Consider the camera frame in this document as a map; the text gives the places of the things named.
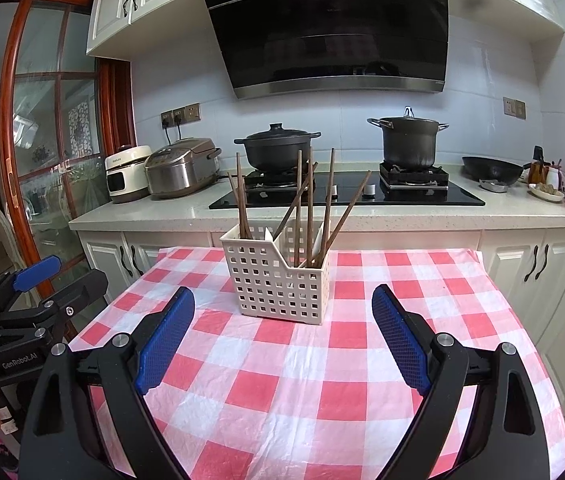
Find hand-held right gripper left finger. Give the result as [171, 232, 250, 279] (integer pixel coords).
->
[18, 286, 196, 480]

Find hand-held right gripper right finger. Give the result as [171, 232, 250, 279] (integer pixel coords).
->
[371, 284, 553, 480]

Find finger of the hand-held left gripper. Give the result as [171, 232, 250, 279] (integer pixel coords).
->
[0, 269, 109, 332]
[0, 255, 62, 311]

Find white plastic utensil basket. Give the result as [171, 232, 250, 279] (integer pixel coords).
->
[219, 220, 332, 327]

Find white base cabinet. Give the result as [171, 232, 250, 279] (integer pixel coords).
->
[78, 231, 213, 293]
[480, 227, 565, 456]

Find red white checkered tablecloth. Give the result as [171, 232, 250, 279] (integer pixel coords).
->
[68, 246, 565, 480]

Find white electric cooker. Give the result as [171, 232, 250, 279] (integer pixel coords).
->
[105, 145, 153, 204]

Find wooden framed glass door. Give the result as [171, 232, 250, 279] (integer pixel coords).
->
[0, 0, 136, 311]

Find black glass gas cooktop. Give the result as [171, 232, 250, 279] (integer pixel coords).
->
[208, 167, 486, 209]

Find silver rice cooker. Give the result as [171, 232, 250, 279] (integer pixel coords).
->
[144, 137, 222, 200]

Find black frying pan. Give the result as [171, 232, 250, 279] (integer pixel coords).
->
[461, 156, 533, 186]

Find black stockpot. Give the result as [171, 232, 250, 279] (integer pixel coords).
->
[367, 106, 449, 170]

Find small plate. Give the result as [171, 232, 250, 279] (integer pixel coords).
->
[529, 183, 565, 203]

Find black casserole pot with lid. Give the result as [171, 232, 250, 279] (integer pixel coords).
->
[234, 122, 322, 172]

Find condiment jars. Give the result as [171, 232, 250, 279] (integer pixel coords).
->
[530, 146, 563, 191]

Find black range hood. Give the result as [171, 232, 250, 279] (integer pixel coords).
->
[196, 0, 450, 101]

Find gold wall power outlet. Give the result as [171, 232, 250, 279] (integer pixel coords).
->
[161, 103, 201, 128]

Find gold wall switch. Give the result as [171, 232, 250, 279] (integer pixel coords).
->
[503, 96, 527, 120]

